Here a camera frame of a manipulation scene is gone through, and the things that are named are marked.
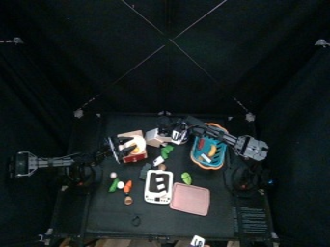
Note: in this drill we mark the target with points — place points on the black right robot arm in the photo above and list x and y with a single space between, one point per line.
251 148

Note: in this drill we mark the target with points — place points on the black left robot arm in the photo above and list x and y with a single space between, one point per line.
51 161

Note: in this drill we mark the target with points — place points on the wooden knife holder red base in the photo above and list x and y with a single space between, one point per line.
134 158

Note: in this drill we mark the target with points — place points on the light wooden cube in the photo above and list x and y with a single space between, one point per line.
154 137

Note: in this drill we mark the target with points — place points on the red toy in basket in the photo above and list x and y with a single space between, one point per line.
201 143

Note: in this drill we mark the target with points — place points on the green vegetable toy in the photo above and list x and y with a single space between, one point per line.
166 151

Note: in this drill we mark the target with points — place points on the dark grey flat toy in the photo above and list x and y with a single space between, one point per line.
145 171

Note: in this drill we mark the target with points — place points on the pinkish toy egg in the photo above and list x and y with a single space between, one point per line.
113 175

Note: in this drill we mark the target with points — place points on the small tan bowl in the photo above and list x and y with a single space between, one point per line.
162 166

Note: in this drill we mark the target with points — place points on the yellow toy banana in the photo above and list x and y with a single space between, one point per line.
213 150

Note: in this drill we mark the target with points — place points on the white toy piece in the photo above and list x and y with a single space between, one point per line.
206 158

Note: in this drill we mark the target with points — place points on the teal basket orange rim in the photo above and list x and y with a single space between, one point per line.
209 160

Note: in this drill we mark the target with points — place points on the white toy egg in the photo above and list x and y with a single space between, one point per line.
121 185

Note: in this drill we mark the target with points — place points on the orange toy carrot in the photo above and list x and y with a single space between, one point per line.
127 187

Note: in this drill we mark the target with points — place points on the green leaf toy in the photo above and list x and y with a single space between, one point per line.
114 186

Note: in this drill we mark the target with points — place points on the white rectangular block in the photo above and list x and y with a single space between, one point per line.
161 186
159 181

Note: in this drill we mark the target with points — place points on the lime green cut fruit toy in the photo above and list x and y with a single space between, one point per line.
186 178

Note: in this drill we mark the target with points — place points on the brown round toy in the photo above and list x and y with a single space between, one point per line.
129 200

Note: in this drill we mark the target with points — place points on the white toy stove black top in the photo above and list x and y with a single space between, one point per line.
158 197

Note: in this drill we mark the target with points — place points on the pink rectangular tray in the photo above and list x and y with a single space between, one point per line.
190 199

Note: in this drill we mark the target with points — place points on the printed text label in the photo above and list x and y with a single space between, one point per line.
253 222

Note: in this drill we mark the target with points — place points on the white paper tag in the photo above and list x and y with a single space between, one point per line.
198 241

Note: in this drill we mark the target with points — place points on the metal frame bracket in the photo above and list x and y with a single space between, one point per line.
78 113
249 116
16 40
322 42

